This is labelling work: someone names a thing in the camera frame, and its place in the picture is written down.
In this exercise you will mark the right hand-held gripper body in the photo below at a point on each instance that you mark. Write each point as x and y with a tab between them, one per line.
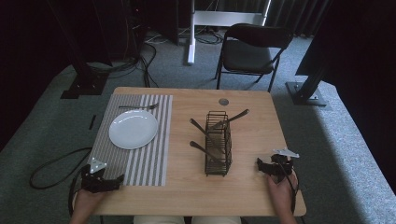
281	166

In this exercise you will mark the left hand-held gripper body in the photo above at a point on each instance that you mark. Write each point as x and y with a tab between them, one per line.
93	182

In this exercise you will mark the person's left hand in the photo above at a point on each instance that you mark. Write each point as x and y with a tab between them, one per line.
87	202

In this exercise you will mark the person's right hand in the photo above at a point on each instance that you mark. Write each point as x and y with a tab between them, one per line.
281	196

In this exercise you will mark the grey striped placemat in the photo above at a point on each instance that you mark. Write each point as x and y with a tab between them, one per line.
146	168

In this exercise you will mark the white round plate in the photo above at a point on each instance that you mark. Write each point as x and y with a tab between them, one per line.
133	129

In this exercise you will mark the small black floor strip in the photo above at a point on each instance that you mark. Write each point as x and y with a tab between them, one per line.
92	122

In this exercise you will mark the grey table grommet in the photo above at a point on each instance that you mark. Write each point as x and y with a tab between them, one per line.
223	101

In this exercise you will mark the metal fork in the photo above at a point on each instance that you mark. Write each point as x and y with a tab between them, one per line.
140	107

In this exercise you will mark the black metal stand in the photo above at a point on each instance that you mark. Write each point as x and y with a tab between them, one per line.
85	84
306	93

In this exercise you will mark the black folding chair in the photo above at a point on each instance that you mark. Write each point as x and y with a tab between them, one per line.
246	56

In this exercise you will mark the dark curtain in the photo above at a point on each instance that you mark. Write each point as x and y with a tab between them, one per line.
292	12

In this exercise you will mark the white desk frame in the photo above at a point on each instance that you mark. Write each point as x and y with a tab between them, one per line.
218	18

